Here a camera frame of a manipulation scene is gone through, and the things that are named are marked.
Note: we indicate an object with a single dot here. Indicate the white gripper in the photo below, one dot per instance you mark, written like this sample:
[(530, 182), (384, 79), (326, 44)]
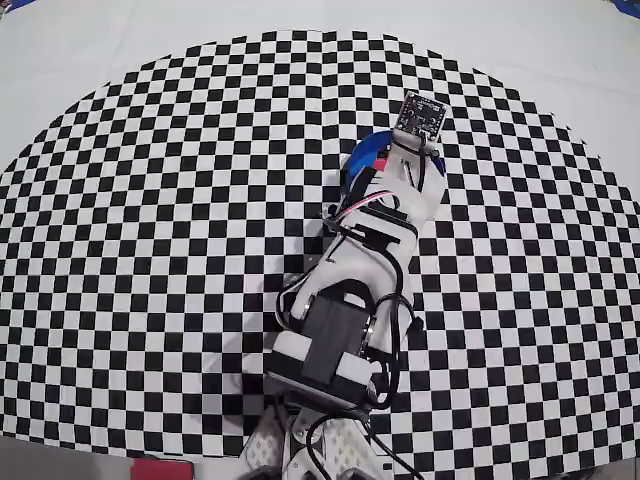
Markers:
[(389, 216)]

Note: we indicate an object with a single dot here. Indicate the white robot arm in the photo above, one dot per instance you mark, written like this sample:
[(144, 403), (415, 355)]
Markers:
[(360, 270)]

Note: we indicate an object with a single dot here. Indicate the blue round box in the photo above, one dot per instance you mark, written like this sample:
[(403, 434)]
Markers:
[(365, 155)]

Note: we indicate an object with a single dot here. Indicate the black white checkered cloth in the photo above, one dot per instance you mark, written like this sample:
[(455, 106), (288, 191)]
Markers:
[(125, 250)]

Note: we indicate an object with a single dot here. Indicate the red flat object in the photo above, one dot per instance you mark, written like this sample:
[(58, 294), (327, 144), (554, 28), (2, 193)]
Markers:
[(162, 471)]

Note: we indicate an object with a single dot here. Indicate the black camera circuit board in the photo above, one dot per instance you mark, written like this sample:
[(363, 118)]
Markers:
[(421, 116)]

